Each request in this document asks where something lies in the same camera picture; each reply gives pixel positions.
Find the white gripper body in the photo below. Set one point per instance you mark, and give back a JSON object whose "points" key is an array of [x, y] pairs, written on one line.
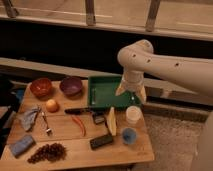
{"points": [[132, 80]]}

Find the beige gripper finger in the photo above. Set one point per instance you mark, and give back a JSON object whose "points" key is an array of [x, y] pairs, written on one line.
{"points": [[142, 95], [119, 90]]}

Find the metal fork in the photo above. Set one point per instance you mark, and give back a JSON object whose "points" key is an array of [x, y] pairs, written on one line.
{"points": [[48, 129]]}

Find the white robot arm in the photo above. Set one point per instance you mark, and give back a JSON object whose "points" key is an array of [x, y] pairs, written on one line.
{"points": [[194, 74]]}

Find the purple bowl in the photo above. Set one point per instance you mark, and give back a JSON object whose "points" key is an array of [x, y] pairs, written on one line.
{"points": [[71, 85]]}

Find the red bowl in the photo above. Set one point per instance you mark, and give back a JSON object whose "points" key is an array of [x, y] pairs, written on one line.
{"points": [[41, 87]]}

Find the green plastic tray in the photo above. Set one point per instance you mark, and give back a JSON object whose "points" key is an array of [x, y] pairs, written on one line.
{"points": [[101, 93]]}

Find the white plastic cup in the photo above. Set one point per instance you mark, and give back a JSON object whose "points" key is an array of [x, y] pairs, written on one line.
{"points": [[133, 114]]}

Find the small dark block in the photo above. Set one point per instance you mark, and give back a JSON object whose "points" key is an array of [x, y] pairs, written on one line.
{"points": [[98, 119]]}

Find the blue plastic cup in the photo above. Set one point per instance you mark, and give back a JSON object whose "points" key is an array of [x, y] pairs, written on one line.
{"points": [[129, 136]]}

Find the black rectangular box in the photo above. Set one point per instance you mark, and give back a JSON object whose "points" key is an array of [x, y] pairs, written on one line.
{"points": [[101, 141]]}

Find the orange fruit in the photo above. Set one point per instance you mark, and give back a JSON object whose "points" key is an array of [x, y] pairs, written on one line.
{"points": [[52, 106]]}

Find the bunch of dark grapes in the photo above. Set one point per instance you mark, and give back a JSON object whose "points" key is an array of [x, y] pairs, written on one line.
{"points": [[50, 152]]}

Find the grey crumpled cloth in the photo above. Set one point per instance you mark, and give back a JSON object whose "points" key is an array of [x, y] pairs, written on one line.
{"points": [[27, 119]]}

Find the blue sponge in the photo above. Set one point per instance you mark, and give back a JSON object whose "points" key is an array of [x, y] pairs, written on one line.
{"points": [[22, 145]]}

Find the black handled knife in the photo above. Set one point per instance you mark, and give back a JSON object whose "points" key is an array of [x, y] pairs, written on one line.
{"points": [[78, 111]]}

